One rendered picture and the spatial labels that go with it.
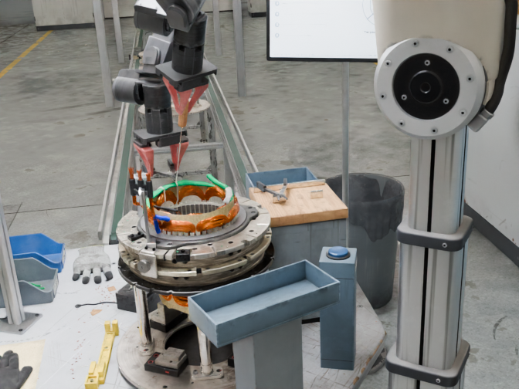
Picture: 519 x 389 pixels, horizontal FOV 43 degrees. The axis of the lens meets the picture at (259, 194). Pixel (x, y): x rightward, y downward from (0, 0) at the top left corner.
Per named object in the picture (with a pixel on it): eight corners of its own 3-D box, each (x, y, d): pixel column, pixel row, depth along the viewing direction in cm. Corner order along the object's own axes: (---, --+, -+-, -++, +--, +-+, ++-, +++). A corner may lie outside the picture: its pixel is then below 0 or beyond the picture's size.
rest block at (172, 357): (164, 353, 143) (163, 345, 142) (187, 358, 141) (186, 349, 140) (154, 364, 139) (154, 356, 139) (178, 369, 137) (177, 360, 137)
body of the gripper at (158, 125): (133, 138, 144) (129, 106, 141) (175, 130, 149) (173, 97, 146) (144, 147, 139) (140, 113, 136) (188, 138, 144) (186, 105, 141)
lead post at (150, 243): (146, 249, 127) (139, 192, 123) (147, 244, 129) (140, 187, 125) (155, 248, 127) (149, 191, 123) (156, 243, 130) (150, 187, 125)
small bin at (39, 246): (66, 252, 200) (62, 230, 198) (62, 273, 188) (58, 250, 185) (11, 258, 198) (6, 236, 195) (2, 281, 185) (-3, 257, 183)
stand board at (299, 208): (249, 196, 165) (248, 187, 164) (323, 187, 168) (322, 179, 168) (266, 228, 147) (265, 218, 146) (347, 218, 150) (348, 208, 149)
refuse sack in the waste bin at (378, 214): (311, 242, 330) (310, 176, 317) (387, 235, 335) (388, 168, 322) (330, 279, 294) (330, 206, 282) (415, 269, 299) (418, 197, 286)
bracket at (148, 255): (147, 270, 129) (144, 246, 127) (162, 274, 128) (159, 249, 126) (140, 275, 128) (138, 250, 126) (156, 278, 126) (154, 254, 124)
